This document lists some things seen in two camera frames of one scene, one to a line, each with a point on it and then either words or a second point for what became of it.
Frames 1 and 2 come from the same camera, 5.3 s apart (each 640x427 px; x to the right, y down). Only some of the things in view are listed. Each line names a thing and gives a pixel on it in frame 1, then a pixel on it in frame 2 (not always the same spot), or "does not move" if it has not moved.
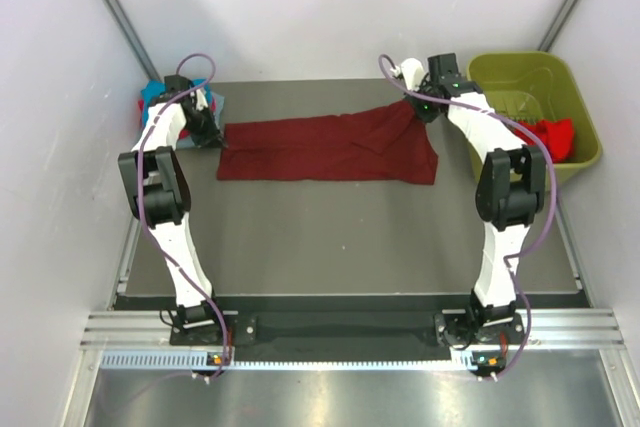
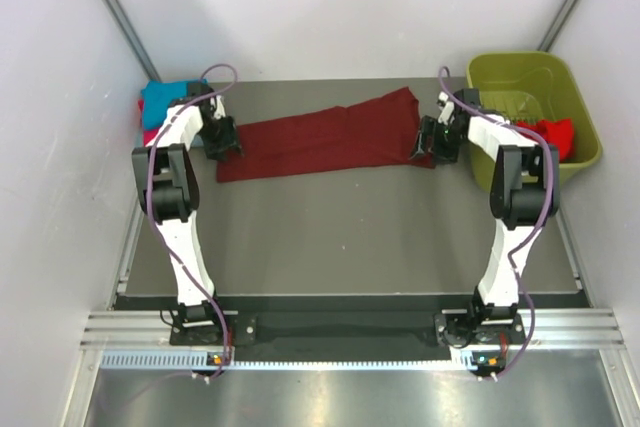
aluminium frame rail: (558, 329) does not move
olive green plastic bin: (529, 86) does not move
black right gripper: (426, 118) → (431, 128)
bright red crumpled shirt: (558, 135) does not move
